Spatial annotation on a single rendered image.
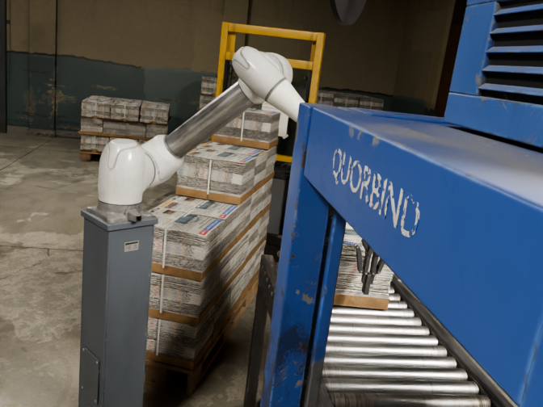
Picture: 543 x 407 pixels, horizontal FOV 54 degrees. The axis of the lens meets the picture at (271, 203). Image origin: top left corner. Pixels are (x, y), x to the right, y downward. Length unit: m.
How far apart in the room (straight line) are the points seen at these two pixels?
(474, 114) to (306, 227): 0.28
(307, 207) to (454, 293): 0.45
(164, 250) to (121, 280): 0.51
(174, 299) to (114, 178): 0.84
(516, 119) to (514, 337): 0.36
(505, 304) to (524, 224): 0.04
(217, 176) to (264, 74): 1.28
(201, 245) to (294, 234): 1.66
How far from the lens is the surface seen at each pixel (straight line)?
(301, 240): 0.79
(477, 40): 0.73
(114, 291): 2.04
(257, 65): 1.74
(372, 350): 1.72
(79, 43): 9.51
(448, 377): 1.70
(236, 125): 3.49
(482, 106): 0.68
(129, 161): 1.93
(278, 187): 4.18
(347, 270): 1.89
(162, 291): 2.57
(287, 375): 0.89
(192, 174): 2.98
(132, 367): 2.25
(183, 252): 2.47
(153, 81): 9.37
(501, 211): 0.31
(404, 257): 0.41
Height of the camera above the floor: 1.60
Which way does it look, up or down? 15 degrees down
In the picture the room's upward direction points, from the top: 7 degrees clockwise
